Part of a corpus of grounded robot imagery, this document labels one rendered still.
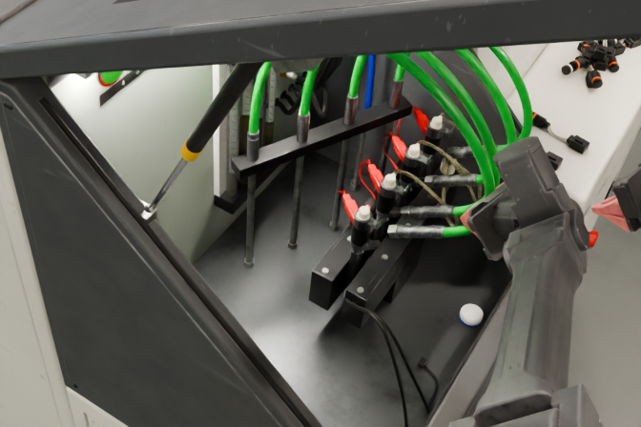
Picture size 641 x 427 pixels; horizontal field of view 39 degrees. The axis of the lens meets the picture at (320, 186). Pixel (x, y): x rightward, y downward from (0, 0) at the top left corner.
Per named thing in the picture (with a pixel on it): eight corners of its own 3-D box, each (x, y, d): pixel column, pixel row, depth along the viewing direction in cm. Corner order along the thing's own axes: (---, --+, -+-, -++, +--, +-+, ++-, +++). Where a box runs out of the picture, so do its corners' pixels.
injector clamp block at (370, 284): (356, 353, 150) (366, 299, 139) (304, 324, 153) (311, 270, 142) (446, 225, 170) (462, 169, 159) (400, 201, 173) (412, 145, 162)
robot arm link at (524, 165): (514, 281, 100) (589, 254, 96) (467, 192, 98) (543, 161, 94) (522, 237, 111) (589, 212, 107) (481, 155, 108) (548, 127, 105)
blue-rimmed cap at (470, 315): (476, 331, 155) (477, 326, 154) (455, 319, 156) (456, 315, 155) (485, 315, 157) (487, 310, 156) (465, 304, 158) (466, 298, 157)
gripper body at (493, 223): (463, 218, 113) (495, 221, 106) (521, 173, 116) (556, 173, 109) (487, 261, 114) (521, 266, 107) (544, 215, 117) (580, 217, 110)
